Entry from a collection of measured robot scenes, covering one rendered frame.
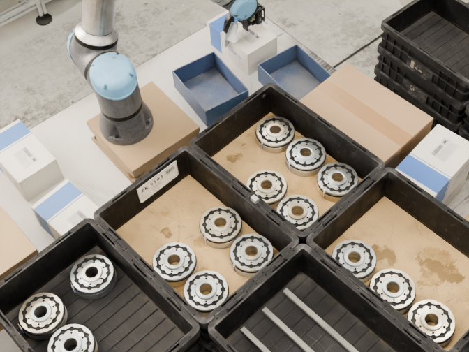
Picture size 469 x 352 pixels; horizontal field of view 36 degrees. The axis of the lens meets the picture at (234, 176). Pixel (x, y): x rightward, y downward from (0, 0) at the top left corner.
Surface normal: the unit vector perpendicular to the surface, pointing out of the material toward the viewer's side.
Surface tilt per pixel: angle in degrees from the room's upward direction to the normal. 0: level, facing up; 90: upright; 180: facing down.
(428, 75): 90
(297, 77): 0
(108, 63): 9
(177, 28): 0
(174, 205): 0
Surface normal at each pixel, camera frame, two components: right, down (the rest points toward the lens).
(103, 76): 0.02, -0.47
